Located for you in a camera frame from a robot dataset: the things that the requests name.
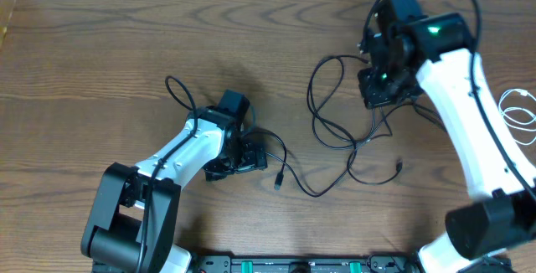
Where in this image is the black USB cable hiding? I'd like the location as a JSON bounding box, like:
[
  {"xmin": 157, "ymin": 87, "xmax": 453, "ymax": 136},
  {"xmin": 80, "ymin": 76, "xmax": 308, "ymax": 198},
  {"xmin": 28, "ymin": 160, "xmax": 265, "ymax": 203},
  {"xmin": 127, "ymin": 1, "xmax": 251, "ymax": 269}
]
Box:
[
  {"xmin": 242, "ymin": 128, "xmax": 404, "ymax": 198},
  {"xmin": 307, "ymin": 54, "xmax": 447, "ymax": 151}
]

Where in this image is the white USB cable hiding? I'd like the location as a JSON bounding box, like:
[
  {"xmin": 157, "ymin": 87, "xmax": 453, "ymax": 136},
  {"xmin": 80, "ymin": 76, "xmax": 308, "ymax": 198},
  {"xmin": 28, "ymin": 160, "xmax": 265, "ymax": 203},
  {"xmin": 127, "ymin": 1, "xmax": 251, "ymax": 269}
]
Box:
[{"xmin": 497, "ymin": 88, "xmax": 536, "ymax": 147}]

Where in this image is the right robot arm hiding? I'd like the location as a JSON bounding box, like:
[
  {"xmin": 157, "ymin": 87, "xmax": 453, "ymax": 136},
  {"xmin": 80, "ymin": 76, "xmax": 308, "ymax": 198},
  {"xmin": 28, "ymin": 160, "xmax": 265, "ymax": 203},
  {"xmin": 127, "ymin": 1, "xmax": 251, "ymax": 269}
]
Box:
[{"xmin": 358, "ymin": 0, "xmax": 535, "ymax": 272}]

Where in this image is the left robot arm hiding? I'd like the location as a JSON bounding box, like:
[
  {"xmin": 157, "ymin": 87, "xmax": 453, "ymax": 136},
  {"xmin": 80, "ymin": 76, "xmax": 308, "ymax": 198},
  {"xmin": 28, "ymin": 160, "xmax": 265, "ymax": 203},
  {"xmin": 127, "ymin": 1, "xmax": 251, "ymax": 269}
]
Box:
[{"xmin": 80, "ymin": 90, "xmax": 267, "ymax": 273}]

